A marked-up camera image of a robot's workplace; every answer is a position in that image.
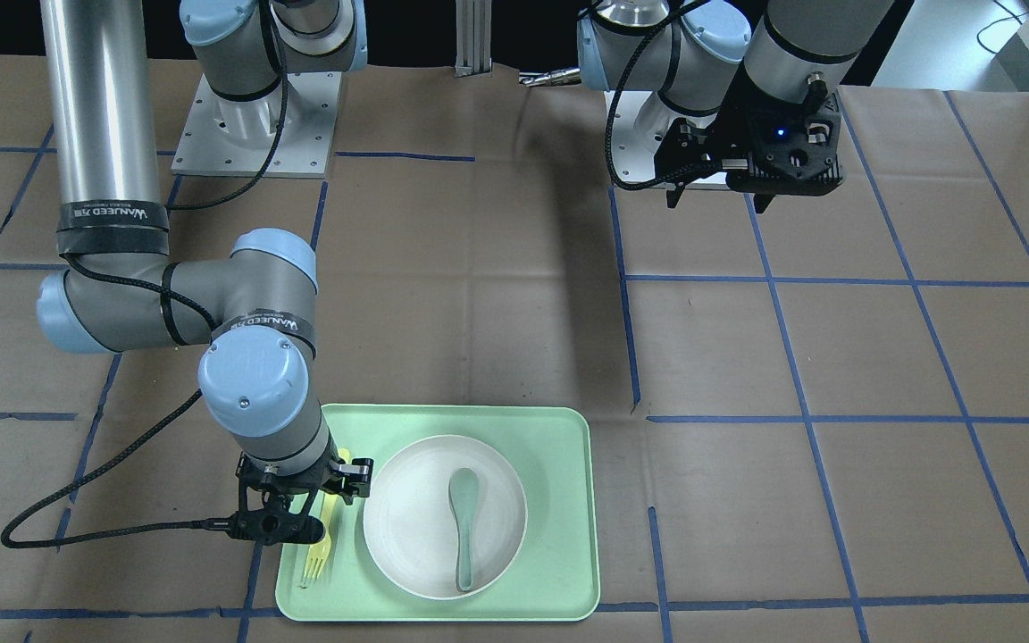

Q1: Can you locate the yellow plastic fork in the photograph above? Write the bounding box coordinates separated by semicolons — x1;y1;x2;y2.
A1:
297;491;344;590

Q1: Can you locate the white round plate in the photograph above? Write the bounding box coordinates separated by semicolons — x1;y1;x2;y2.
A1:
363;435;530;601

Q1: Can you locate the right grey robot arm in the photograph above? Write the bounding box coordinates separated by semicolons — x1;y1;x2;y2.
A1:
37;1;372;545

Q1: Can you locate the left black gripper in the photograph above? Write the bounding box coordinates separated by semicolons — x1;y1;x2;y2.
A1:
662;76;844;214

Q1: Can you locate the teal plastic spoon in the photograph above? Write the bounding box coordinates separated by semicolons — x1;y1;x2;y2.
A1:
448;468;481;593

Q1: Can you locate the aluminium frame post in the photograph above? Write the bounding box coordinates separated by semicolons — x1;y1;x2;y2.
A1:
454;0;493;78

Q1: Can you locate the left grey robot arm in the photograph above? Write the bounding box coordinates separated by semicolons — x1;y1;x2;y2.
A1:
577;1;891;213

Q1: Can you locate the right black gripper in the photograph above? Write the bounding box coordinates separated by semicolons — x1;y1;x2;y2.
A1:
229;453;374;546

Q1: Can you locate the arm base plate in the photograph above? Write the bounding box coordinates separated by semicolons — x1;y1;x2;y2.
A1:
171;72;345;179
611;90;682;182

